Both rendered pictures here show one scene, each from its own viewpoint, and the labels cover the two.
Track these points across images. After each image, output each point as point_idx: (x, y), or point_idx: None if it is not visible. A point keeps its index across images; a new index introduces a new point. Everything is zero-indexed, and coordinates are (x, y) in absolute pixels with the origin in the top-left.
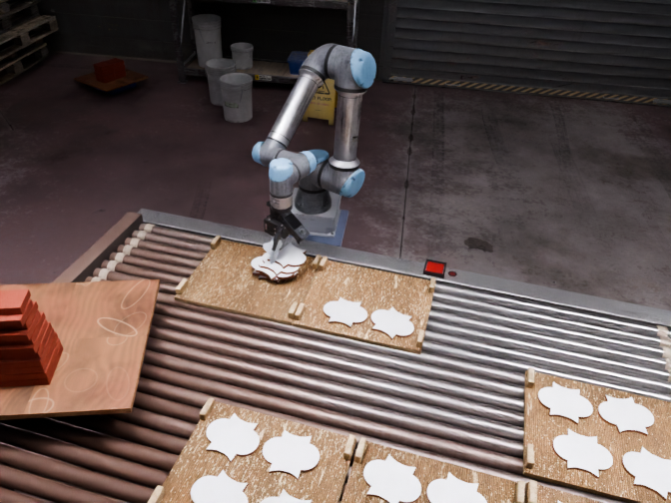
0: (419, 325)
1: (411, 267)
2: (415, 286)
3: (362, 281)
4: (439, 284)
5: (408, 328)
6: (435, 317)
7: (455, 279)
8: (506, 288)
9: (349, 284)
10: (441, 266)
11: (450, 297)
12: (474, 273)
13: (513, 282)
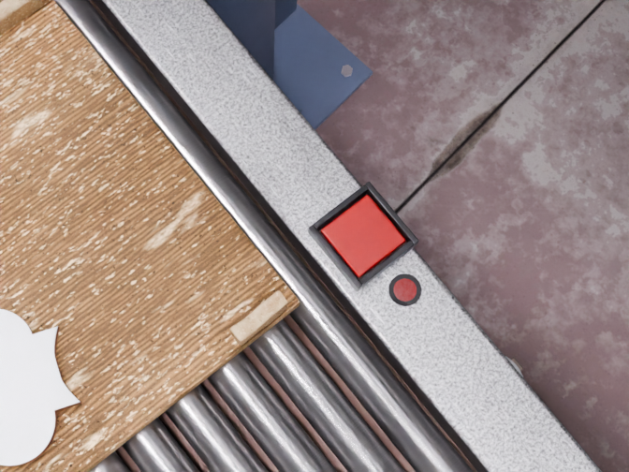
0: (79, 447)
1: (299, 182)
2: (215, 283)
3: (75, 158)
4: (314, 313)
5: (24, 444)
6: (183, 430)
7: (389, 322)
8: (518, 466)
9: (25, 146)
10: (387, 246)
11: (299, 387)
12: (477, 336)
13: (567, 457)
